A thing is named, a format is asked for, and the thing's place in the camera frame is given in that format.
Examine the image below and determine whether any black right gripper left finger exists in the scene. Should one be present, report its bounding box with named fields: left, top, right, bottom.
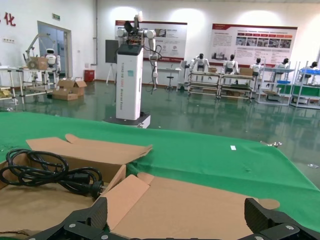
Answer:
left=27, top=196, right=111, bottom=240

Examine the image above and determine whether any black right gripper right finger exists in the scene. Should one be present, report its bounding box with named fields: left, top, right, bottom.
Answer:
left=244, top=198, right=320, bottom=240

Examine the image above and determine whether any black power cable with plug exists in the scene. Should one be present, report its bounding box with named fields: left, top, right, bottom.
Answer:
left=0, top=148, right=105, bottom=200

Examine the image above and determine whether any cardboard box with slotted lid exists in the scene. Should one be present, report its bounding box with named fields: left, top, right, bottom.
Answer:
left=0, top=133, right=154, bottom=237

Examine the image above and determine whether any cardboard box with round-holed lid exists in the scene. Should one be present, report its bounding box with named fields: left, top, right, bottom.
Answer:
left=106, top=171, right=281, bottom=240

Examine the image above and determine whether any flat closed cardboard box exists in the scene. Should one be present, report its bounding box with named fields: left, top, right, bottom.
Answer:
left=51, top=87, right=79, bottom=101

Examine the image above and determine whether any open cardboard box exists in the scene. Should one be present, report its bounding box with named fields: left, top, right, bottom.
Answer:
left=56, top=78, right=88, bottom=97

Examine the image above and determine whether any cardboard box with tape roll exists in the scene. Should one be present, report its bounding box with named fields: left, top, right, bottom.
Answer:
left=28, top=56, right=50, bottom=70

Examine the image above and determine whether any green tablecloth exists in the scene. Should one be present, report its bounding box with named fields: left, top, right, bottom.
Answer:
left=0, top=111, right=320, bottom=235

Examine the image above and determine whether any workbench with green panel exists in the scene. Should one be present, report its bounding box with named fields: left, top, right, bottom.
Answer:
left=290, top=66, right=320, bottom=110

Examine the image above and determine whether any roller shelf workbench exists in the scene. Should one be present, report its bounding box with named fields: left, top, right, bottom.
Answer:
left=219, top=72, right=256, bottom=102
left=187, top=69, right=223, bottom=97

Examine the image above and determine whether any white humanoid robot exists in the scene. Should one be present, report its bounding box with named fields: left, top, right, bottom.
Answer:
left=275, top=57, right=291, bottom=70
left=306, top=61, right=320, bottom=83
left=250, top=57, right=266, bottom=76
left=187, top=53, right=211, bottom=76
left=223, top=54, right=241, bottom=75

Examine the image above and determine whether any small white round-headed robot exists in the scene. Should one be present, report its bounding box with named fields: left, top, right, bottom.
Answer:
left=44, top=48, right=61, bottom=76

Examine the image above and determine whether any white tube rack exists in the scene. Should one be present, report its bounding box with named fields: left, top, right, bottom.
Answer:
left=0, top=66, right=60, bottom=106

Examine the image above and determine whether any grey framed glass doorway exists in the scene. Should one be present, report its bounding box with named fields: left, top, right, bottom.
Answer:
left=37, top=20, right=72, bottom=85

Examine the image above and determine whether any dark screen on stand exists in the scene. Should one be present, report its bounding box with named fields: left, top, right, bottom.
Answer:
left=104, top=39, right=120, bottom=85

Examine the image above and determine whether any white desk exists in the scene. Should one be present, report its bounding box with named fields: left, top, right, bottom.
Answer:
left=156, top=66, right=183, bottom=92

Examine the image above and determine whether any white pedestal wheeled robot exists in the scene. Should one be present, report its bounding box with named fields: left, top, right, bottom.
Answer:
left=101, top=11, right=164, bottom=129

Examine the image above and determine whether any white frame workbench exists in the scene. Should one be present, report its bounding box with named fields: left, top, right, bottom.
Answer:
left=256, top=66, right=296, bottom=106

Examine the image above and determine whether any wide red white wall poster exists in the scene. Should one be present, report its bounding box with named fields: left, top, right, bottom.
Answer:
left=211, top=23, right=299, bottom=66

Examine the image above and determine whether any grey wall pipe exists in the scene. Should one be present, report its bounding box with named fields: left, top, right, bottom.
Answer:
left=93, top=0, right=100, bottom=67

